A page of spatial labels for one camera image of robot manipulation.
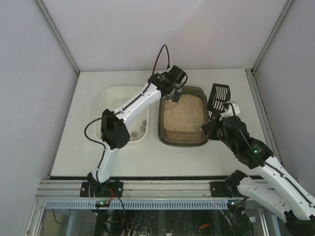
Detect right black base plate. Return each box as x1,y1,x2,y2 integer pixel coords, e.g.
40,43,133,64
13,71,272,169
210,170,247,198

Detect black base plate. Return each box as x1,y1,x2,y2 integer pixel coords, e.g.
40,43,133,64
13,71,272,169
80,179,124,198
210,170,247,198

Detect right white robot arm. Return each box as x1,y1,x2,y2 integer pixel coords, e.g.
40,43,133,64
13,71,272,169
202,115,315,222

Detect black slotted litter scoop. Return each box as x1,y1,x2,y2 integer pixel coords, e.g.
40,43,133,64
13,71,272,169
207,83,231,121

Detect right aluminium side rail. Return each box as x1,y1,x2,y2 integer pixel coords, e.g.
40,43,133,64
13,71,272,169
245,68,284,164

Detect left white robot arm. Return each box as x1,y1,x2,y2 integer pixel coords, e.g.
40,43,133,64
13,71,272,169
84,65,188,187

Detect grey slotted cable duct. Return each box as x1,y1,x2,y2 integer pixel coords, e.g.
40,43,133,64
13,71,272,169
45,199,229,210

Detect brown translucent litter box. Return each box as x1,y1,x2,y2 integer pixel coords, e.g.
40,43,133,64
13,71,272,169
158,86,209,147

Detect white plastic tray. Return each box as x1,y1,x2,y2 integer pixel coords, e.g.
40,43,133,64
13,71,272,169
96,86,149,143

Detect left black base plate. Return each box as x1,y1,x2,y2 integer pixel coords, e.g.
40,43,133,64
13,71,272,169
80,179,124,198

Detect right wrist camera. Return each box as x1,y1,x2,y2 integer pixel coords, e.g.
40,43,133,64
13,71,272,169
220,101,240,121

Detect aluminium mounting rail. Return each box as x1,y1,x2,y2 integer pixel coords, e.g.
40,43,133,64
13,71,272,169
35,180,224,200

